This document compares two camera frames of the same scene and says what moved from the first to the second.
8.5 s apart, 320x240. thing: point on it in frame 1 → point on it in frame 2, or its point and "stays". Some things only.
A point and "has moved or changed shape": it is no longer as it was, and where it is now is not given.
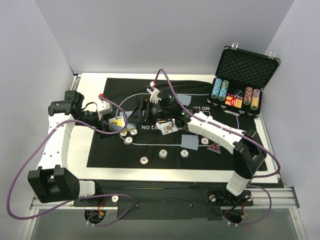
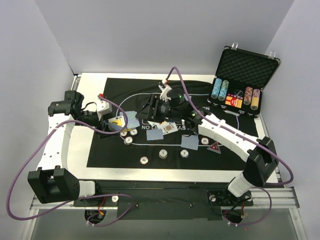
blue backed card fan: x=126 y=114 has moved or changed shape
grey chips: x=128 y=140 stays
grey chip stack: x=163 y=154 stays
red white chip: x=204 y=141 stays
